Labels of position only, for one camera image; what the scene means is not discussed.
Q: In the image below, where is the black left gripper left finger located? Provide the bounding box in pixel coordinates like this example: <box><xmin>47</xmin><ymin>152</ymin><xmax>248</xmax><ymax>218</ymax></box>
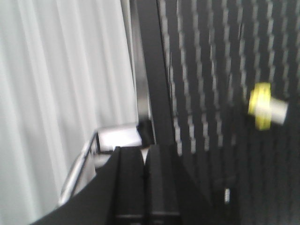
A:
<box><xmin>114</xmin><ymin>147</ymin><xmax>144</xmax><ymax>225</ymax></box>

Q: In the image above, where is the white standing desk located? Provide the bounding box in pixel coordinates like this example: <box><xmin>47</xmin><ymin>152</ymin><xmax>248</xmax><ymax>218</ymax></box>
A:
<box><xmin>58</xmin><ymin>120</ymin><xmax>154</xmax><ymax>206</ymax></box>

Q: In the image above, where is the white pleated curtain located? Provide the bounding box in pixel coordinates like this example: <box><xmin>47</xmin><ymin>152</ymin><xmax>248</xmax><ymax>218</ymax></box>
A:
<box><xmin>0</xmin><ymin>0</ymin><xmax>136</xmax><ymax>225</ymax></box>

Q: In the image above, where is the black perforated pegboard panel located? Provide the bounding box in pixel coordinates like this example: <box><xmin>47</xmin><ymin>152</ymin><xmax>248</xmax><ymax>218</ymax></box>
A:
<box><xmin>136</xmin><ymin>0</ymin><xmax>300</xmax><ymax>225</ymax></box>

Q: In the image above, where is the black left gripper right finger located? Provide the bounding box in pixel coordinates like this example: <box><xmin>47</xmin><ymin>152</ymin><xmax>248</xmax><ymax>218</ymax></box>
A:
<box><xmin>145</xmin><ymin>145</ymin><xmax>180</xmax><ymax>225</ymax></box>

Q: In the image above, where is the yellow toggle switch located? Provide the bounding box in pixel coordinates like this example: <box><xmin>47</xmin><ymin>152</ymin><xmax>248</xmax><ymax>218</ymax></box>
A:
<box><xmin>248</xmin><ymin>82</ymin><xmax>288</xmax><ymax>131</ymax></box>

